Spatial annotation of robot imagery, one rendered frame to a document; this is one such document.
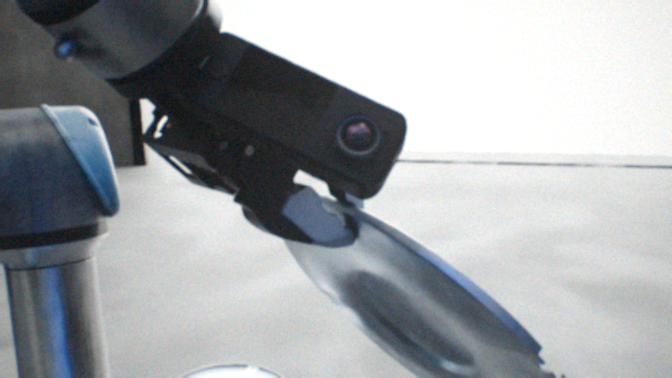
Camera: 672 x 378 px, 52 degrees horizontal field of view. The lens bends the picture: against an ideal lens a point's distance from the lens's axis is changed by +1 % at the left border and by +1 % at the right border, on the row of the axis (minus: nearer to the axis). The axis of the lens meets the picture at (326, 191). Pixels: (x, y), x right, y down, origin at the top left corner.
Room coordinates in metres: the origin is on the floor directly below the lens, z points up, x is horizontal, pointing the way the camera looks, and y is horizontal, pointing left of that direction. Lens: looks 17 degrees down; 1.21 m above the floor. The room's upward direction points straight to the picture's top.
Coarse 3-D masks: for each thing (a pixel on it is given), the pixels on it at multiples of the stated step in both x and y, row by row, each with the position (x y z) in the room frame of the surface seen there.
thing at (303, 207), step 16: (288, 192) 0.41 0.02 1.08; (304, 192) 0.41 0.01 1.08; (288, 208) 0.40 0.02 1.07; (304, 208) 0.41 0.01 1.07; (320, 208) 0.42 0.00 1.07; (304, 224) 0.41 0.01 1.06; (320, 224) 0.42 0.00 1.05; (336, 224) 0.43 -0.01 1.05; (320, 240) 0.42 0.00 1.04; (336, 240) 0.43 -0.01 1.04; (352, 240) 0.45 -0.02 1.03
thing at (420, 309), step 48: (288, 240) 0.58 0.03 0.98; (384, 240) 0.43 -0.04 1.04; (336, 288) 0.58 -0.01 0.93; (384, 288) 0.51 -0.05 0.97; (432, 288) 0.42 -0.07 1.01; (480, 288) 0.39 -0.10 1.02; (384, 336) 0.58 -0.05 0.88; (432, 336) 0.51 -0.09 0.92; (480, 336) 0.42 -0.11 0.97; (528, 336) 0.38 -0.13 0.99
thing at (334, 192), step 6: (306, 174) 0.48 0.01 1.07; (318, 180) 0.47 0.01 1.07; (330, 186) 0.44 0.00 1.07; (330, 192) 0.45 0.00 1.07; (336, 192) 0.44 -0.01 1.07; (342, 192) 0.44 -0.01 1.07; (336, 198) 0.45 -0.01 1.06; (342, 198) 0.44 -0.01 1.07; (348, 198) 0.44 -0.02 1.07; (354, 198) 0.45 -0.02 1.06; (354, 204) 0.45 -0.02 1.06; (360, 204) 0.45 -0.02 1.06
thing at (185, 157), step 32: (192, 32) 0.34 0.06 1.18; (160, 64) 0.34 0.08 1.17; (192, 64) 0.34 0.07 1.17; (128, 96) 0.35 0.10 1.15; (160, 96) 0.39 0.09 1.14; (160, 128) 0.42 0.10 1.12; (192, 128) 0.39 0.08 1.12; (192, 160) 0.39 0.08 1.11; (224, 160) 0.37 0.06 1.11; (256, 160) 0.37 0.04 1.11; (224, 192) 0.42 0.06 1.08; (256, 192) 0.37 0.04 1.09
